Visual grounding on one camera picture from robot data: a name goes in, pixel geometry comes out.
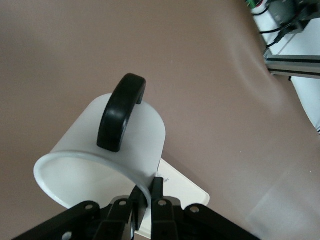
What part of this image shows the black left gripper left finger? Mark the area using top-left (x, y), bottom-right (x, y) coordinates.
top-left (0, 186), bottom-right (147, 240)

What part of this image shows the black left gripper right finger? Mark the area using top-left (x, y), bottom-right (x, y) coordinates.
top-left (149, 176), bottom-right (260, 240)

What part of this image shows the white cup with black handle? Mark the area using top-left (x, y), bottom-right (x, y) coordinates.
top-left (33, 72), bottom-right (167, 211)

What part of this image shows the beige rectangular plastic tray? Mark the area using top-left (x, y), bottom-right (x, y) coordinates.
top-left (134, 158), bottom-right (211, 239)

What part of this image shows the aluminium frame profile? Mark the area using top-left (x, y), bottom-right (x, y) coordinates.
top-left (262, 54), bottom-right (320, 81)

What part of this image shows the black table edge cable bundle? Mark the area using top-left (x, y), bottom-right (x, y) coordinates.
top-left (258, 23), bottom-right (295, 49)

